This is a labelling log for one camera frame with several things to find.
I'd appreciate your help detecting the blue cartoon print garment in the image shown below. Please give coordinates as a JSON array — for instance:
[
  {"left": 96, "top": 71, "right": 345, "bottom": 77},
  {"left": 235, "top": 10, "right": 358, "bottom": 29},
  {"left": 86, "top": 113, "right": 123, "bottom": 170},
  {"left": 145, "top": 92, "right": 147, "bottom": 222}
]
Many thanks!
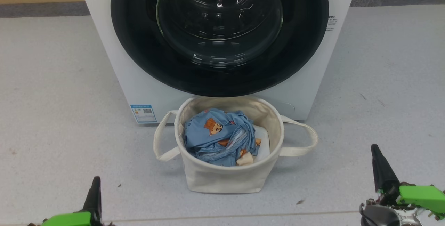
[{"left": 184, "top": 108, "right": 259, "bottom": 167}]

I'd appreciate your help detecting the white front-load washing machine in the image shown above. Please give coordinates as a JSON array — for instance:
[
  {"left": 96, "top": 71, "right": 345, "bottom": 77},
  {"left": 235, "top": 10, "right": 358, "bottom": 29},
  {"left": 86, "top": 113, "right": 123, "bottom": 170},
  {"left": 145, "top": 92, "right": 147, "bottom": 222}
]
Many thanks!
[{"left": 75, "top": 0, "right": 361, "bottom": 125}]

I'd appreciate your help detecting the white cloth pad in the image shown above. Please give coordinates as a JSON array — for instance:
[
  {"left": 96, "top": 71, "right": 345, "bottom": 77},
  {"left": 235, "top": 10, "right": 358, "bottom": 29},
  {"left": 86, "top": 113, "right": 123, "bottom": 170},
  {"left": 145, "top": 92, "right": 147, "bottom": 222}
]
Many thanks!
[{"left": 253, "top": 124, "right": 271, "bottom": 162}]

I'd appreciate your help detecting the cream canvas laundry basket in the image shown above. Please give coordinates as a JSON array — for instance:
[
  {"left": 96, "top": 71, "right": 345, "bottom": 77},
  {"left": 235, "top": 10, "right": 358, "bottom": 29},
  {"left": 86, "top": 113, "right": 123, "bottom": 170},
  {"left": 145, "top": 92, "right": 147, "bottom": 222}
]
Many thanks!
[{"left": 153, "top": 95, "right": 319, "bottom": 194}]

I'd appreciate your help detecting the blue energy label sticker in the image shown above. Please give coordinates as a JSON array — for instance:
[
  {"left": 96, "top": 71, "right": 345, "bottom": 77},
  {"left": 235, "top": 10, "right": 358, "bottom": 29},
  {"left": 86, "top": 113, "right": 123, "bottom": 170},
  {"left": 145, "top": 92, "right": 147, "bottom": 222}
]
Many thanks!
[{"left": 130, "top": 105, "right": 157, "bottom": 123}]

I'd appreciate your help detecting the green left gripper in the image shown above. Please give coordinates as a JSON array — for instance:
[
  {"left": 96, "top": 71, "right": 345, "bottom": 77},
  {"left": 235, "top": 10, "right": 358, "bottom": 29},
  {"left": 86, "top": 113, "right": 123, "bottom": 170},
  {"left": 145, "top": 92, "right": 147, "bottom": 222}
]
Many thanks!
[{"left": 41, "top": 176, "right": 102, "bottom": 226}]

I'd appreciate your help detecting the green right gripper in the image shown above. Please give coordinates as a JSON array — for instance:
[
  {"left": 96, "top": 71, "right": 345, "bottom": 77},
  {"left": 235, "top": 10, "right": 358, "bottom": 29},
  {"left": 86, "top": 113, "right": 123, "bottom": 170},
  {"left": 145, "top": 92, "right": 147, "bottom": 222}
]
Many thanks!
[{"left": 371, "top": 144, "right": 445, "bottom": 219}]

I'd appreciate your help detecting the beige garment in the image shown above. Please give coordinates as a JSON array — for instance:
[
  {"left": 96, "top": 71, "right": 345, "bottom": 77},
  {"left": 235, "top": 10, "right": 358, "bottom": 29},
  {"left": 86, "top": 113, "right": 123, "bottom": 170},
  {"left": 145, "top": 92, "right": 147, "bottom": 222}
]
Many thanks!
[{"left": 236, "top": 139, "right": 262, "bottom": 166}]

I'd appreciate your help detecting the round filter cover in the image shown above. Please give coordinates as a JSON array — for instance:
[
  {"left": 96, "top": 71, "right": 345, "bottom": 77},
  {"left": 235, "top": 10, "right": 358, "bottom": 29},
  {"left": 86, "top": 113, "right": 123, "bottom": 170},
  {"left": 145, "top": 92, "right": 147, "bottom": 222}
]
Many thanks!
[{"left": 275, "top": 101, "right": 296, "bottom": 115}]

